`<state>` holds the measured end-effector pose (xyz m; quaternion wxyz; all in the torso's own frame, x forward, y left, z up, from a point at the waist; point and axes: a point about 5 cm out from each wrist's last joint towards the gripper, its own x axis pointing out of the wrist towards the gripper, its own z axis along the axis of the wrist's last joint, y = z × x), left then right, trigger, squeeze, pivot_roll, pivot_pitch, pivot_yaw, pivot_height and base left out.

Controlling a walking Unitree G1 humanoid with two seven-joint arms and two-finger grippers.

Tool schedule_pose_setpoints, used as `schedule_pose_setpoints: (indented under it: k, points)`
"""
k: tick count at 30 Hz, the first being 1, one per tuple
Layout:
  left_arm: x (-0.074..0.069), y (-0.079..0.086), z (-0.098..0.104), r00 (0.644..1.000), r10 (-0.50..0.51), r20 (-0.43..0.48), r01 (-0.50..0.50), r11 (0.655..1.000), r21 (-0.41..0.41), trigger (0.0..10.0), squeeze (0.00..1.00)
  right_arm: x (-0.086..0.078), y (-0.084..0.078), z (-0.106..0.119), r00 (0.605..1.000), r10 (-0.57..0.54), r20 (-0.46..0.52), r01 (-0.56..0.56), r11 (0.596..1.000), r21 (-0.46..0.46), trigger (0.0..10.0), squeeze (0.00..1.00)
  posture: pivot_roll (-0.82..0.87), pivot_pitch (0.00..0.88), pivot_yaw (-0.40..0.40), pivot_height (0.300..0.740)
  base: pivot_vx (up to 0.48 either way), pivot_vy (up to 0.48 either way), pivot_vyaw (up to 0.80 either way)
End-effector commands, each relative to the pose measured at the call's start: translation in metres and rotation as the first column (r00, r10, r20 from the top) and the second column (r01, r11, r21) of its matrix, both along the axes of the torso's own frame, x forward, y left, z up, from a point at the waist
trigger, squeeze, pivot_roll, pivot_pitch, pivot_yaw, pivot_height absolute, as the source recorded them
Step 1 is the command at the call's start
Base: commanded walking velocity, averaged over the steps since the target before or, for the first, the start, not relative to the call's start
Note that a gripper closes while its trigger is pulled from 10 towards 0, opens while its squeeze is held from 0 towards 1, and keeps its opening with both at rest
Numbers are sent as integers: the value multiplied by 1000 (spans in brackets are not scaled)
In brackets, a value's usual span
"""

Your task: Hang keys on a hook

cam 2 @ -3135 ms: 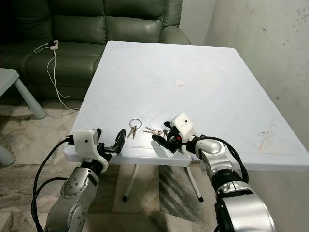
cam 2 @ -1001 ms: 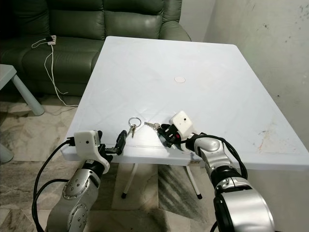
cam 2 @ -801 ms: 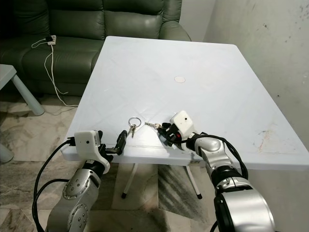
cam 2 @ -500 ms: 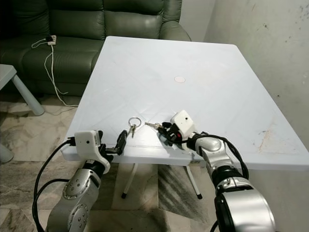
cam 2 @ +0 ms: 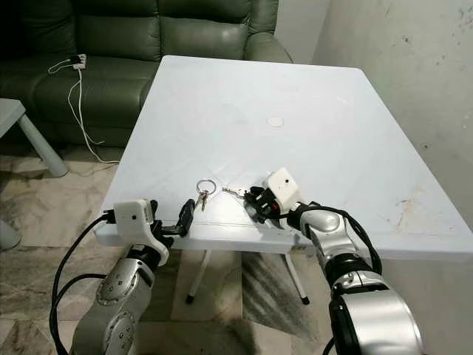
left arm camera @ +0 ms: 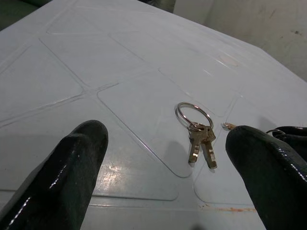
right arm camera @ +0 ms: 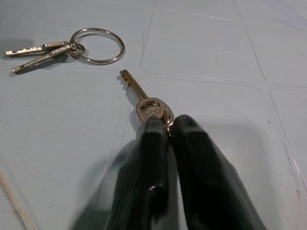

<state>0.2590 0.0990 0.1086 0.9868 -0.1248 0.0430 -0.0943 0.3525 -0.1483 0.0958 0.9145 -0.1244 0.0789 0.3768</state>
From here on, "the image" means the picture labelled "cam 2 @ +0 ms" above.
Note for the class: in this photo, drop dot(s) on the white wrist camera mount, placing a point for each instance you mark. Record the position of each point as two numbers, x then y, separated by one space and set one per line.
284 185
131 218

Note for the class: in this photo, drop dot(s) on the white plastic table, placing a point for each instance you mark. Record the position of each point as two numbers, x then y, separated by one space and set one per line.
229 96

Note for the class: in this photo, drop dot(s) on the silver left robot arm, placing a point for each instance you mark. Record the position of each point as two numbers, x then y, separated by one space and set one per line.
111 303

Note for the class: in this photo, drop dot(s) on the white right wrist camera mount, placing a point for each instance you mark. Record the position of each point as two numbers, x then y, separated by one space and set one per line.
284 185

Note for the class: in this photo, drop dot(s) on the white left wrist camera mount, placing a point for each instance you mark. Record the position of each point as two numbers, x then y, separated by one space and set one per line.
131 218

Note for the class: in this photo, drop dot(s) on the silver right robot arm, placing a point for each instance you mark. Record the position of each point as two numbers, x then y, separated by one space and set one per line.
332 237

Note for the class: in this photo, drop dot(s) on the dark green leather sofa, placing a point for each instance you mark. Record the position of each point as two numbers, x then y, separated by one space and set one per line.
118 37

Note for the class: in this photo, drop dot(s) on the white power adapter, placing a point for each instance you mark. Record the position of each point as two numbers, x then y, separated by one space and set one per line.
77 62

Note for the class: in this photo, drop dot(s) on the round white table cap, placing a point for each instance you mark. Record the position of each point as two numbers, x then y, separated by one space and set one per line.
275 122

